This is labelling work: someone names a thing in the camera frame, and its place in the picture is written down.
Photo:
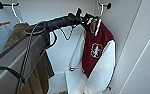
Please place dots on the red and white varsity jacket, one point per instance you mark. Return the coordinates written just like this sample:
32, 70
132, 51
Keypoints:
97, 56

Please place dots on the white wardrobe door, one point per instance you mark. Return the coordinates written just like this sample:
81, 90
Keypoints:
147, 66

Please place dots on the white wardrobe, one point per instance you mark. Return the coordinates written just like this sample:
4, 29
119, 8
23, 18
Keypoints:
64, 53

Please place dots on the dark olive jacket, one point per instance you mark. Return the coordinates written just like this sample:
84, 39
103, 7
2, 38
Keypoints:
41, 76

